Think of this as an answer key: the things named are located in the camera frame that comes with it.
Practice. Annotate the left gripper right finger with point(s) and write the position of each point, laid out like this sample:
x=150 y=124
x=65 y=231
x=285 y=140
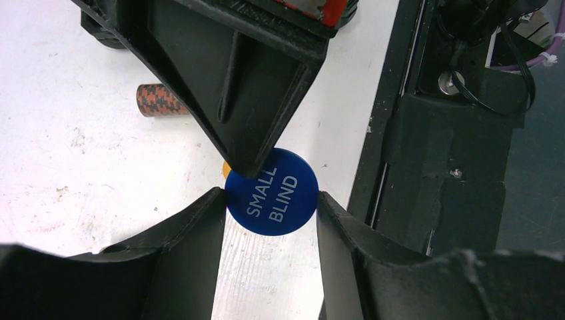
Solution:
x=365 y=275

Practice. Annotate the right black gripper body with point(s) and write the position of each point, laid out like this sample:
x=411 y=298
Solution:
x=309 y=11

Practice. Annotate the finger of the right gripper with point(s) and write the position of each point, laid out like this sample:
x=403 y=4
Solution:
x=240 y=70

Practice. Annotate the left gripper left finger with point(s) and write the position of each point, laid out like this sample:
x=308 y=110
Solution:
x=168 y=271

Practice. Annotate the blue small blind button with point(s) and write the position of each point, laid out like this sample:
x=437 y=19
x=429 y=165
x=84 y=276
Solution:
x=280 y=200

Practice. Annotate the yellow big blind button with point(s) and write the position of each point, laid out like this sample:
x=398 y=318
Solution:
x=226 y=169

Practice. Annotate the red brown chip stack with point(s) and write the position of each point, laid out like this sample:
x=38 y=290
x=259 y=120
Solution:
x=155 y=100

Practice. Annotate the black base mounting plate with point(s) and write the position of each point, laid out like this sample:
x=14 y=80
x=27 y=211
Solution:
x=437 y=172

